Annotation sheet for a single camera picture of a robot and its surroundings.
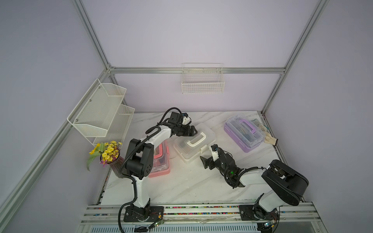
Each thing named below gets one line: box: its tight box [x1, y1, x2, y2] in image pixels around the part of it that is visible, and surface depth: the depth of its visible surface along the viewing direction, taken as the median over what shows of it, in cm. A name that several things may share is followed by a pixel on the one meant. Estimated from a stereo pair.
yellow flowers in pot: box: [86, 140, 125, 172], surface depth 71 cm
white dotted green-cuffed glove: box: [251, 118, 270, 134], surface depth 107 cm
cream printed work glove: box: [258, 123, 278, 147], surface depth 106 cm
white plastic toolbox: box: [173, 122, 216, 164], surface depth 90 cm
